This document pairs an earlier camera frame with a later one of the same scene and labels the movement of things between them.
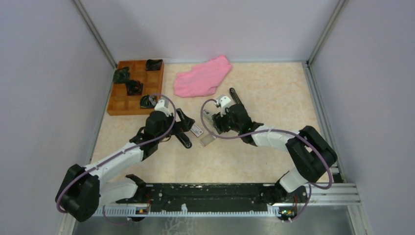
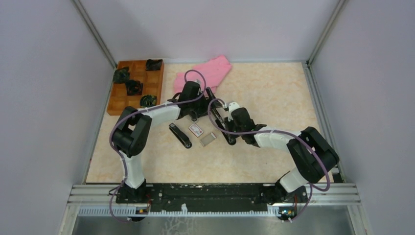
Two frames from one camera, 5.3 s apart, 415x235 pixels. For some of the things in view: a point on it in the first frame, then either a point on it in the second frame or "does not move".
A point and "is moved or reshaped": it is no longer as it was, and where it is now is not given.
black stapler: (235, 96) is moved or reshaped
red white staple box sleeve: (196, 130) does not move
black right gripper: (225, 128) does not move
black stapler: (184, 139) does not move
